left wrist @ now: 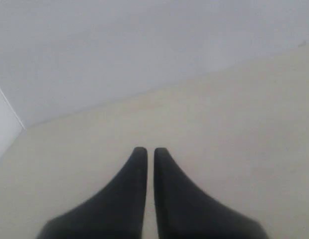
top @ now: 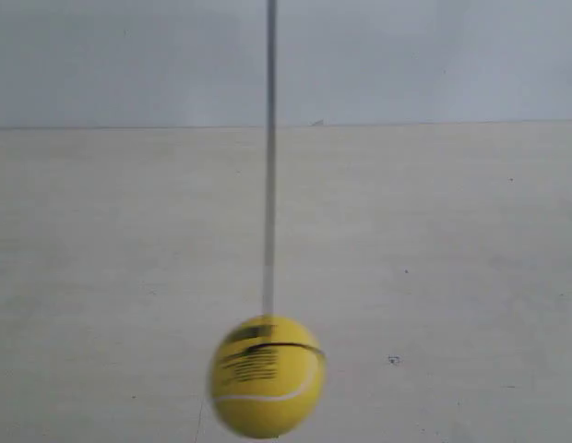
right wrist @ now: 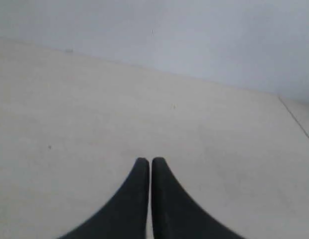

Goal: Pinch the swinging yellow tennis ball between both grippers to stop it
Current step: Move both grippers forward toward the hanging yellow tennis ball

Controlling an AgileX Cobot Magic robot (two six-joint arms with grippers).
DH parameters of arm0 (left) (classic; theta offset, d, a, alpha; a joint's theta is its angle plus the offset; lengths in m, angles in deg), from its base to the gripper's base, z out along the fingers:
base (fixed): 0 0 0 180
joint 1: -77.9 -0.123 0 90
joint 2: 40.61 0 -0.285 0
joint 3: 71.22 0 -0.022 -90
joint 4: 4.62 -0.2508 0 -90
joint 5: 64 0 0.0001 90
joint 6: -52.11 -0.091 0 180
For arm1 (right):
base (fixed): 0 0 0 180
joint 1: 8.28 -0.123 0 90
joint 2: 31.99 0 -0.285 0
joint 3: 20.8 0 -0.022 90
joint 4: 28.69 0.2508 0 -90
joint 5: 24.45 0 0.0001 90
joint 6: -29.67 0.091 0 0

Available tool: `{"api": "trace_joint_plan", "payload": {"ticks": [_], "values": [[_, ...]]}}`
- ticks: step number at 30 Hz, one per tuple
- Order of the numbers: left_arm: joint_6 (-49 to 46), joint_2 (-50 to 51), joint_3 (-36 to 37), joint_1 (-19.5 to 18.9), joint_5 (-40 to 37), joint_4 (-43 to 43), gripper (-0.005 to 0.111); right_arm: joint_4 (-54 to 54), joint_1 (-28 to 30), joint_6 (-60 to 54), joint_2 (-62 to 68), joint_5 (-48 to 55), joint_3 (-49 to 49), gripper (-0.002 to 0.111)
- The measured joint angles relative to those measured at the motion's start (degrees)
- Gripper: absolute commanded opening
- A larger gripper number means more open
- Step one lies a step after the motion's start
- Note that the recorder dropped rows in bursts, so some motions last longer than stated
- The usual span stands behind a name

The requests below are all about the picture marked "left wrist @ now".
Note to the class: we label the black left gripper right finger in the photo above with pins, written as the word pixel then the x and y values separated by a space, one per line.
pixel 184 211

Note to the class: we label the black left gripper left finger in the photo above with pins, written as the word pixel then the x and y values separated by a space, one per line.
pixel 115 212

